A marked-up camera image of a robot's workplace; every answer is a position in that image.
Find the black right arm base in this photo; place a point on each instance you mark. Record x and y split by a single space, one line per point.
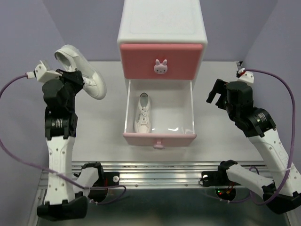
215 178

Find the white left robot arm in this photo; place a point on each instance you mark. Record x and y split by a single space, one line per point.
61 201

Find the white sneaker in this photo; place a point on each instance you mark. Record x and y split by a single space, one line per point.
142 123
73 60

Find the aluminium mounting rail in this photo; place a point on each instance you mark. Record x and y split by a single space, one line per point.
160 175

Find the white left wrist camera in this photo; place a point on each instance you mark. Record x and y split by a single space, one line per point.
42 73

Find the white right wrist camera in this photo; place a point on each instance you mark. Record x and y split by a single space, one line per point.
245 76

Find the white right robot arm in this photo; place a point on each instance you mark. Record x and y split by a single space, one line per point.
282 192

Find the light pink drawer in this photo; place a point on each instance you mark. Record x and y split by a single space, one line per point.
171 113

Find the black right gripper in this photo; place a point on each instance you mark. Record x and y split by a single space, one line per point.
220 87

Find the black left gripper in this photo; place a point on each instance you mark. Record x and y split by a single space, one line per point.
75 76

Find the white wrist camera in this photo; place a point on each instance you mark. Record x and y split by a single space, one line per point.
42 73
245 76

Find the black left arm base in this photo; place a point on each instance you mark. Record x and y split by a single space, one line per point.
107 179

